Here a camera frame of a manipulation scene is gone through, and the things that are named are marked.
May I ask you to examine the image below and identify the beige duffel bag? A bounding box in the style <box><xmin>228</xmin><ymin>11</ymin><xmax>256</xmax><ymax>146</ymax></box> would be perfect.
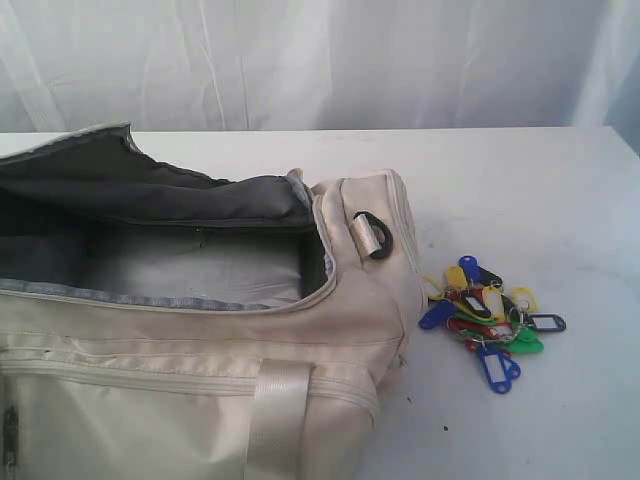
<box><xmin>1</xmin><ymin>124</ymin><xmax>427</xmax><ymax>479</ymax></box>

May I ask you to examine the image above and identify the black key tag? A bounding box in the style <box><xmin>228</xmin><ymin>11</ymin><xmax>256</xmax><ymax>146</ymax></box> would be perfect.
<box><xmin>473</xmin><ymin>267</ymin><xmax>504</xmax><ymax>291</ymax></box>
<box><xmin>458</xmin><ymin>293</ymin><xmax>492</xmax><ymax>319</ymax></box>
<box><xmin>526</xmin><ymin>314</ymin><xmax>567</xmax><ymax>333</ymax></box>

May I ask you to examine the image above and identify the green key tag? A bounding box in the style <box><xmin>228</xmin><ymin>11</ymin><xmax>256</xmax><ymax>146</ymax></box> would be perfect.
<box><xmin>502</xmin><ymin>327</ymin><xmax>544</xmax><ymax>354</ymax></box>
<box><xmin>454</xmin><ymin>309</ymin><xmax>496</xmax><ymax>326</ymax></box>

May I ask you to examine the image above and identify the white backdrop curtain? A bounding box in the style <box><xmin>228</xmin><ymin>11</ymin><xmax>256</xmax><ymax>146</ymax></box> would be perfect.
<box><xmin>1</xmin><ymin>1</ymin><xmax>639</xmax><ymax>132</ymax></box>

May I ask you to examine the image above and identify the blue key tag top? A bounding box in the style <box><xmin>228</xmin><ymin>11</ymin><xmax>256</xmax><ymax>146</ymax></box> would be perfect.
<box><xmin>458</xmin><ymin>255</ymin><xmax>481</xmax><ymax>284</ymax></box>

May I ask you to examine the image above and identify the red key tag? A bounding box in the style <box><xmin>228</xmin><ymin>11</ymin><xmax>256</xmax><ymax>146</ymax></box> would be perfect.
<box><xmin>445</xmin><ymin>287</ymin><xmax>517</xmax><ymax>350</ymax></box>

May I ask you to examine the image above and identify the yellow key tag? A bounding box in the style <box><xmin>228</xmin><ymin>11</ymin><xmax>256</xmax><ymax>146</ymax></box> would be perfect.
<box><xmin>423</xmin><ymin>266</ymin><xmax>469</xmax><ymax>301</ymax></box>
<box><xmin>509</xmin><ymin>287</ymin><xmax>534</xmax><ymax>311</ymax></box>

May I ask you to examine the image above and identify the blue key tag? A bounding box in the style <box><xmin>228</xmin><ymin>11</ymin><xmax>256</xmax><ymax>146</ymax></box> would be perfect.
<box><xmin>486</xmin><ymin>355</ymin><xmax>521</xmax><ymax>394</ymax></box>
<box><xmin>476</xmin><ymin>346</ymin><xmax>512</xmax><ymax>394</ymax></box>
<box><xmin>458</xmin><ymin>255</ymin><xmax>481</xmax><ymax>284</ymax></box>
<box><xmin>418</xmin><ymin>302</ymin><xmax>456</xmax><ymax>330</ymax></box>

